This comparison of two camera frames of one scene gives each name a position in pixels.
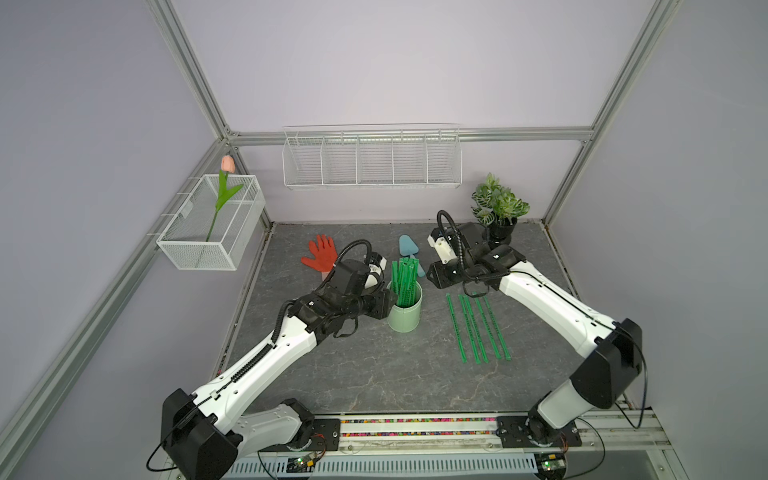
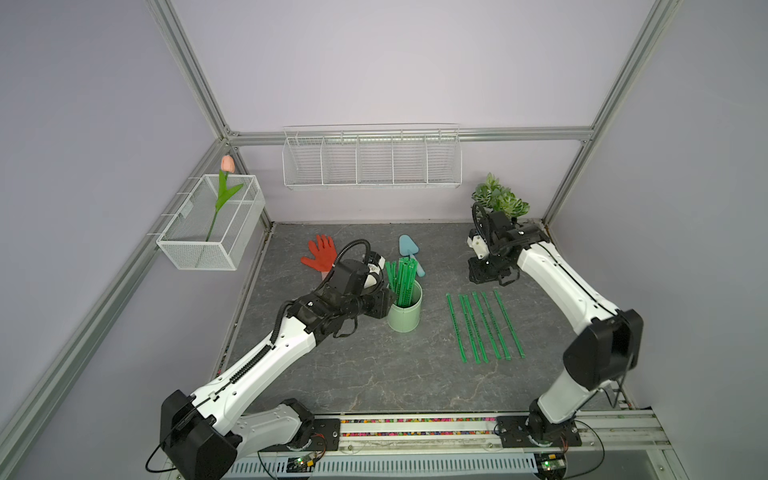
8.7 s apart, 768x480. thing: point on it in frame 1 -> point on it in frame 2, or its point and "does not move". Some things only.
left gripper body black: x=374 y=305 does not move
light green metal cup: x=406 y=319 does not move
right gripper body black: x=454 y=271 -> x=488 y=268
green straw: x=504 y=350 does not move
